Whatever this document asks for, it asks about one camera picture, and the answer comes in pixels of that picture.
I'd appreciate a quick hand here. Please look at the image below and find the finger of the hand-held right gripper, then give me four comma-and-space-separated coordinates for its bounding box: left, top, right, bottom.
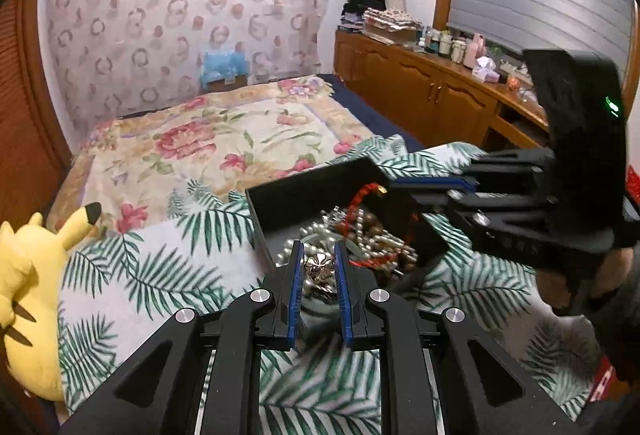
386, 148, 557, 197
410, 192, 554, 269

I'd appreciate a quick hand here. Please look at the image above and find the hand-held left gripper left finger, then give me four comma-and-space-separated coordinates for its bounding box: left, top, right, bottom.
60, 239, 306, 435

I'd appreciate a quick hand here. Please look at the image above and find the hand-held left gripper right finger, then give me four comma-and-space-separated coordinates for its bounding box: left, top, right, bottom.
334, 240, 576, 435

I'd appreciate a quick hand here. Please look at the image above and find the silver flower hair comb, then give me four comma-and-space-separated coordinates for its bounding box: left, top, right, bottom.
300, 254, 338, 316

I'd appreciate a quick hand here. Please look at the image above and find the pearl necklace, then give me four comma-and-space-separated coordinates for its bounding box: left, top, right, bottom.
275, 222, 418, 271

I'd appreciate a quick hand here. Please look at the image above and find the red bead bracelet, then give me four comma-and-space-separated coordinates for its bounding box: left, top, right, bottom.
345, 182, 398, 268

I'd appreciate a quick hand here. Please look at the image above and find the black box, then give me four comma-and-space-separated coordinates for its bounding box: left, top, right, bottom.
245, 158, 451, 286

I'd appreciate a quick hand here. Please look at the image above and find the person's right hand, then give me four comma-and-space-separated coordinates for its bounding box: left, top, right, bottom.
582, 244, 640, 313

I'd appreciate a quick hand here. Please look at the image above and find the navy bed sheet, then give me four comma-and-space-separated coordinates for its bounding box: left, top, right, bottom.
320, 74, 416, 151

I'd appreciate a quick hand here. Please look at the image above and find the white tissue box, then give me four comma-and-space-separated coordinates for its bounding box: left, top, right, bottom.
472, 56, 501, 83

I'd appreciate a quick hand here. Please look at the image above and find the wooden cabinet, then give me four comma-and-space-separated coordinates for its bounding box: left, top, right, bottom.
332, 29, 556, 151

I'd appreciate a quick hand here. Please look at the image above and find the pink bottle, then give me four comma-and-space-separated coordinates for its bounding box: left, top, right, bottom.
464, 32, 486, 68

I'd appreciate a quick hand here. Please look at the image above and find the row of cosmetic bottles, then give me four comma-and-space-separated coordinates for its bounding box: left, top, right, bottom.
419, 28, 468, 63

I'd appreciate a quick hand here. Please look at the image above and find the palm leaf printed cloth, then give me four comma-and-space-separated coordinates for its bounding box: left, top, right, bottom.
55, 135, 616, 435

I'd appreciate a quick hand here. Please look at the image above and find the floral blanket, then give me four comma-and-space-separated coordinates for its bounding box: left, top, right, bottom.
47, 75, 381, 236

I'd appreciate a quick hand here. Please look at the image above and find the stack of folded clothes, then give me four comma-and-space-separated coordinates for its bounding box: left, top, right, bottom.
341, 0, 423, 47

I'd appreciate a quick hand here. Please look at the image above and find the blue plush toy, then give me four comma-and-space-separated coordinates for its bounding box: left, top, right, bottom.
200, 48, 248, 91

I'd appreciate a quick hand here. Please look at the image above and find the yellow plush toy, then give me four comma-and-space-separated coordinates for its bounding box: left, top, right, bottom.
0, 202, 103, 403

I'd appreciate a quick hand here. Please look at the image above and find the wooden louvered wardrobe door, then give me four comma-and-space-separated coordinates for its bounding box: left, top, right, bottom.
0, 0, 76, 226

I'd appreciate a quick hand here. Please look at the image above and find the ring patterned curtain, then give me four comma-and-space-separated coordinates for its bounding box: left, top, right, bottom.
40, 0, 333, 136

